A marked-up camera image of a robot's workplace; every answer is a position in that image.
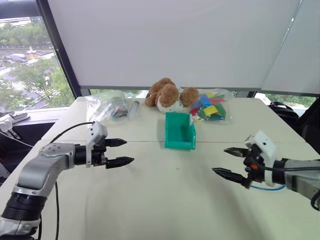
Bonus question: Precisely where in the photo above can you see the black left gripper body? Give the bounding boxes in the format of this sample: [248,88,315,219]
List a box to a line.
[90,138,108,168]

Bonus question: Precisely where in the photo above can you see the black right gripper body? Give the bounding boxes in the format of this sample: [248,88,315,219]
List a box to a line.
[243,144,266,190]

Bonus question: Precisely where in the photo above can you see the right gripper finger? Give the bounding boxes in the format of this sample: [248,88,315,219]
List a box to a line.
[211,167,249,187]
[223,147,249,159]

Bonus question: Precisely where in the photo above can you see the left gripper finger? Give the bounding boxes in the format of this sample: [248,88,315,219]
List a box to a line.
[105,156,135,170]
[104,138,128,148]

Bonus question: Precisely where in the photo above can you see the clear bag of small items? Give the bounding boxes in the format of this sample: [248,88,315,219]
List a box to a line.
[86,90,130,124]

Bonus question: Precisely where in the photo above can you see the clear plastic syringe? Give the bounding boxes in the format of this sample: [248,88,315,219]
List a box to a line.
[128,100,141,119]

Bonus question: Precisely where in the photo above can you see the bag of coloured pieces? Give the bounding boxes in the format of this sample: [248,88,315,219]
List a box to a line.
[188,87,236,125]

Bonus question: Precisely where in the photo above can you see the green plastic storage bin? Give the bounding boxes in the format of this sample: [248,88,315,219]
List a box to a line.
[163,111,197,151]

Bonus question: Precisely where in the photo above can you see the black backpack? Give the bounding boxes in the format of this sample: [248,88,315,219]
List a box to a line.
[268,101,300,121]

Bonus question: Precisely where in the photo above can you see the brown white plush dog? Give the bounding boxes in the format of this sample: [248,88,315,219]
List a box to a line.
[145,77,200,114]

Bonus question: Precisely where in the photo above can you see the black chair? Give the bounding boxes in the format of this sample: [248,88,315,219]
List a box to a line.
[294,94,320,149]

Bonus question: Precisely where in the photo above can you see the dark seat beside table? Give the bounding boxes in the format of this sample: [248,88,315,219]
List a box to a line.
[0,121,56,187]

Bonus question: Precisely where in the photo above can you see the black flat sill object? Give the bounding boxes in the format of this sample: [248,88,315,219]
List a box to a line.
[8,112,29,124]

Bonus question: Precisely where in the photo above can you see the white sill object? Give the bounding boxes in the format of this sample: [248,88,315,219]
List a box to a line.
[0,114,15,134]

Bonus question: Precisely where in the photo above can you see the narrow white roller blind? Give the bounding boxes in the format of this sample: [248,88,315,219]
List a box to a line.
[260,0,320,95]

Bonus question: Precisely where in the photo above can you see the large white roller blind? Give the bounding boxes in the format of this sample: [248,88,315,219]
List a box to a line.
[46,0,304,89]

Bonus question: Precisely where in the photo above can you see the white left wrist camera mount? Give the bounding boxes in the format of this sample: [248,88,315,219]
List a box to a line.
[85,121,109,169]

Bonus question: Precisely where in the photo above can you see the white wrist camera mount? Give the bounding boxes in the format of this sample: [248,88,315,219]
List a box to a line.
[244,129,278,188]
[85,121,109,169]

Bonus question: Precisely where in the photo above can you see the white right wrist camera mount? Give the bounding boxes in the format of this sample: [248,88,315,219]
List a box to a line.
[244,129,278,188]

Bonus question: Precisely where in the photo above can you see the dark window frame post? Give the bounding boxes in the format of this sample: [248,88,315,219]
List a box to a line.
[0,0,84,99]

